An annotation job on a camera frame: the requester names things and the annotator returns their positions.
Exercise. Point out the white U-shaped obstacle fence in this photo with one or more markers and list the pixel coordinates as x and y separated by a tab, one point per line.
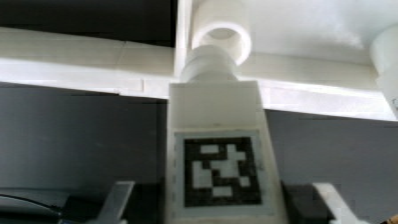
91	64

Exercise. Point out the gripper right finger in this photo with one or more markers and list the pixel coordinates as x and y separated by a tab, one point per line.
336	205

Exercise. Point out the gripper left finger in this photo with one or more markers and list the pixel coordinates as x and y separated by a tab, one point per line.
114	205

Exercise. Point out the white square table top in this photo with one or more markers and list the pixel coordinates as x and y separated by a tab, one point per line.
315	47

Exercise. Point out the white table leg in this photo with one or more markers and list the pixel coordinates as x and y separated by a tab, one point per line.
222	186

